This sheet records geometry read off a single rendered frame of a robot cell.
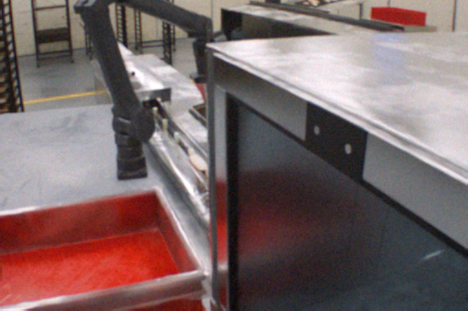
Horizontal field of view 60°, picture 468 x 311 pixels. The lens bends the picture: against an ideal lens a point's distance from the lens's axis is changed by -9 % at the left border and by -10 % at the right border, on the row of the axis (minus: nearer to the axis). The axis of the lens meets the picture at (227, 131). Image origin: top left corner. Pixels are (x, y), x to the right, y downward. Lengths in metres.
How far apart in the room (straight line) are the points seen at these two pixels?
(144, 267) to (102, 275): 0.08
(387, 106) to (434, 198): 0.07
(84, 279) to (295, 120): 0.69
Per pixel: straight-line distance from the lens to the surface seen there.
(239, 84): 0.33
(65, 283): 0.89
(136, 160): 1.24
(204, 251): 0.94
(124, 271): 0.89
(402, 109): 0.23
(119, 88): 1.17
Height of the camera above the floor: 1.37
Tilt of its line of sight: 21 degrees down
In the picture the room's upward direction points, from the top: 1 degrees counter-clockwise
